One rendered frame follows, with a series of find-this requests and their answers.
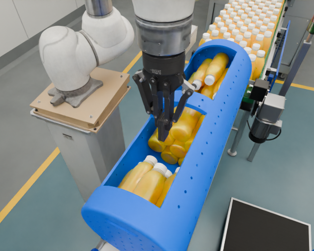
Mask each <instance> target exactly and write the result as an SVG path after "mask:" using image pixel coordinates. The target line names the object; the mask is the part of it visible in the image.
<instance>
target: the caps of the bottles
mask: <svg viewBox="0 0 314 251"><path fill-rule="evenodd" d="M261 1H263V2H265V4H264V3H261ZM277 1H283V0H272V1H271V2H270V1H267V0H255V3H256V4H259V7H262V8H263V9H262V10H260V9H258V6H257V5H254V2H253V1H251V0H245V1H244V0H239V4H242V8H245V11H246V12H248V13H249V14H248V15H249V16H252V20H253V21H256V25H257V26H261V27H260V30H261V31H265V33H264V35H265V36H267V37H270V36H271V35H272V32H271V31H266V30H267V27H266V26H264V25H262V24H263V22H264V23H268V28H274V26H275V24H274V23H269V22H270V20H276V19H277V16H275V15H272V14H273V13H279V11H280V10H279V9H274V8H275V7H281V5H282V4H281V3H279V2H277ZM229 2H231V3H232V6H235V10H238V14H241V18H242V19H245V23H246V24H249V25H248V28H250V29H253V30H252V33H253V34H257V37H256V38H257V39H258V40H262V39H263V38H264V35H262V34H258V33H259V29H256V28H255V24H253V23H251V19H249V18H247V16H248V15H247V14H243V13H244V10H240V9H241V7H240V6H238V5H237V4H238V3H237V2H235V0H229ZM244 2H248V3H249V4H248V5H249V6H252V9H253V10H256V12H255V13H256V14H260V15H259V17H258V16H254V15H255V13H254V12H252V11H251V8H249V7H247V6H248V5H247V4H246V3H244ZM271 3H275V5H271ZM265 5H269V8H268V7H264V6H265ZM230 7H231V5H230V4H226V5H225V8H227V9H228V12H229V13H231V14H230V16H231V17H234V19H233V20H234V21H236V22H237V26H241V28H240V31H242V32H245V33H244V36H245V37H250V36H251V32H248V31H247V27H245V26H243V24H244V22H242V21H239V20H240V17H238V16H236V15H237V13H236V12H233V10H234V9H233V8H230ZM268 9H273V12H272V11H268ZM262 11H265V12H267V13H266V15H267V16H271V18H270V19H269V18H265V17H266V15H265V14H264V13H261V12H262ZM220 14H221V15H223V19H226V24H229V29H232V34H234V35H238V33H239V30H237V29H235V26H236V25H234V24H232V20H231V19H229V15H227V14H226V11H225V10H221V11H220ZM259 18H263V19H264V20H263V22H262V21H260V20H258V19H259ZM215 22H217V23H218V25H217V26H218V27H220V28H221V29H220V31H221V32H227V28H226V27H224V23H223V22H221V18H220V17H216V18H215ZM209 29H210V30H215V29H216V26H215V25H213V24H212V25H210V26H209Z"/></svg>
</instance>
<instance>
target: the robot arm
mask: <svg viewBox="0 0 314 251"><path fill-rule="evenodd" d="M196 1H198V0H132V2H133V6H134V11H135V15H134V17H135V22H136V33H137V44H138V46H139V48H140V49H141V50H142V56H143V69H142V70H141V69H139V70H138V71H137V72H136V73H135V74H134V75H133V76H132V78H133V80H134V81H135V83H136V84H137V86H138V89H139V92H140V95H141V98H142V101H143V104H144V106H145V110H146V113H147V114H149V115H150V114H152V115H153V116H154V118H155V126H156V127H158V140H159V141H162V142H164V141H165V140H166V138H167V136H168V135H169V131H170V129H171V127H172V122H174V123H177V121H178V120H179V118H180V116H181V114H182V112H183V110H184V107H185V105H186V103H187V100H188V98H189V97H190V96H192V94H193V93H194V91H195V89H196V88H197V85H196V84H194V83H193V84H190V83H189V82H187V81H186V75H185V73H184V63H185V50H186V49H187V47H188V46H189V44H190V39H191V29H192V21H193V9H194V4H195V2H196ZM84 3H85V7H86V11H85V12H84V14H83V16H82V30H81V31H78V32H74V30H72V29H71V28H68V27H65V26H53V27H50V28H48V29H46V30H45V31H44V32H43V33H42V34H41V37H40V39H39V53H40V58H41V61H42V63H43V66H44V68H45V70H46V72H47V74H48V76H49V78H50V80H51V81H52V83H53V84H54V86H55V87H54V88H52V89H50V90H48V92H47V93H48V95H49V96H52V97H53V98H52V99H51V101H50V103H51V104H52V105H53V106H57V105H58V104H60V103H62V102H66V103H68V104H70V105H71V106H72V107H73V108H78V107H79V106H80V105H81V103H82V102H83V101H85V100H86V99H87V98H88V97H89V96H90V95H91V94H92V93H94V92H95V91H96V90H97V89H98V88H100V87H102V86H103V82H102V81H101V80H96V79H94V78H91V76H90V73H91V72H92V71H93V70H94V69H95V68H96V67H98V66H100V65H103V64H105V63H107V62H109V61H112V60H113V59H115V58H117V57H119V56H120V55H122V54H123V53H125V52H126V51H127V50H128V49H129V48H130V46H131V45H132V43H133V41H134V30H133V28H132V26H131V24H130V22H129V21H128V20H127V19H126V18H125V17H123V16H121V14H120V12H119V11H118V10H117V9H116V8H114V7H113V5H112V0H84ZM149 84H150V85H151V88H150V85H149ZM180 86H182V89H181V91H182V92H181V93H182V94H183V95H182V96H181V98H180V100H179V103H178V105H177V108H176V110H175V113H174V93H175V90H176V89H177V88H179V87H180ZM163 97H164V109H163ZM163 111H164V112H163Z"/></svg>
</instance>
